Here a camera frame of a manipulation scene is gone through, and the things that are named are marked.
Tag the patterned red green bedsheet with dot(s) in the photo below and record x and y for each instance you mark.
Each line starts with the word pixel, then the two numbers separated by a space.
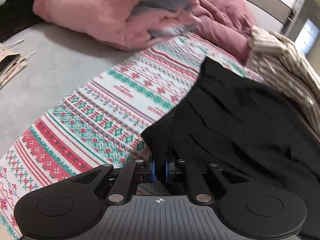
pixel 101 121

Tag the floral pouch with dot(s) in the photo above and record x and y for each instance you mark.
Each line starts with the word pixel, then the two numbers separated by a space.
pixel 12 71

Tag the beige striped pillow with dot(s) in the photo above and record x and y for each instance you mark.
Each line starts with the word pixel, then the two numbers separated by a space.
pixel 285 68

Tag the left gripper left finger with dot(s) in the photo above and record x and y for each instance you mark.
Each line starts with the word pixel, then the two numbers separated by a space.
pixel 72 206

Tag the pink comforter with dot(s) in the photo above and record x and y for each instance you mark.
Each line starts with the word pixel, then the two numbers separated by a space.
pixel 137 24

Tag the grey bed headboard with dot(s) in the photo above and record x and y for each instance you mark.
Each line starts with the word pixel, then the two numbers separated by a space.
pixel 277 10

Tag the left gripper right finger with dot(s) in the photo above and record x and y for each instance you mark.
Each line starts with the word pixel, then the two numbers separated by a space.
pixel 245 206

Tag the smartphone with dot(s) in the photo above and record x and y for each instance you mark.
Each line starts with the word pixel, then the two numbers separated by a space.
pixel 8 61

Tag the black cloth at bed edge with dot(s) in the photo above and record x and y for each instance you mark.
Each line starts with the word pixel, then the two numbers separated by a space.
pixel 16 16

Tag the door with handle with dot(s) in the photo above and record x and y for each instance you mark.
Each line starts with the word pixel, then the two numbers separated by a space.
pixel 304 29

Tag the black pants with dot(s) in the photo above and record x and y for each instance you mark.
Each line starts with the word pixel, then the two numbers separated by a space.
pixel 244 125

